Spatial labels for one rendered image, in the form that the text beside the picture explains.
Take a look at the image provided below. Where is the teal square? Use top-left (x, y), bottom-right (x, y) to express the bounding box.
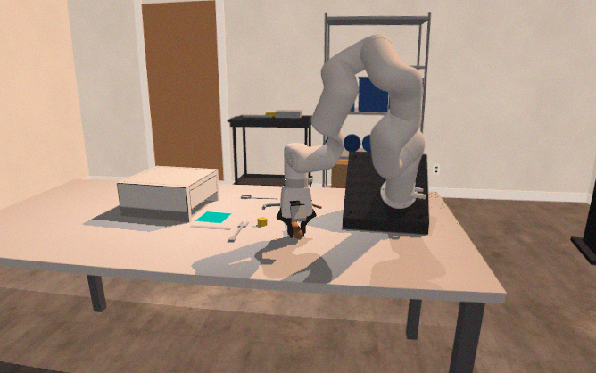
top-left (195, 211), bottom-right (232, 223)

